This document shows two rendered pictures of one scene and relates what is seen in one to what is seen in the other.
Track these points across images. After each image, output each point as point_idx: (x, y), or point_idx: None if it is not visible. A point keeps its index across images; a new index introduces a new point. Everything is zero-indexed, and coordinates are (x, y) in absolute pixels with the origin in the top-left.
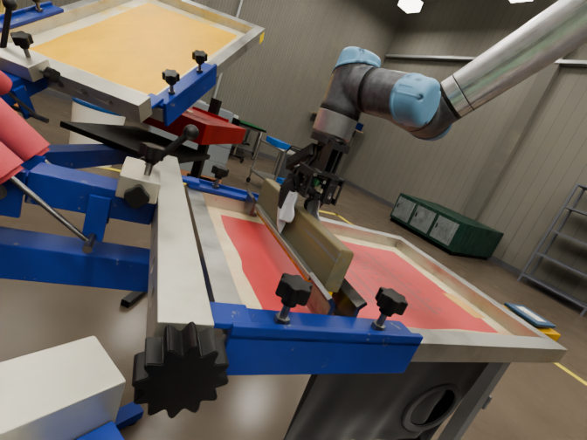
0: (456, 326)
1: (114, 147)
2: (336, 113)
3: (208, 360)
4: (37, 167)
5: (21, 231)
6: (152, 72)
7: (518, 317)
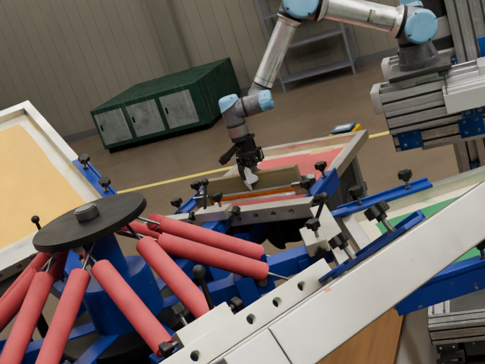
0: (331, 159)
1: None
2: (241, 126)
3: None
4: None
5: None
6: (54, 196)
7: (342, 133)
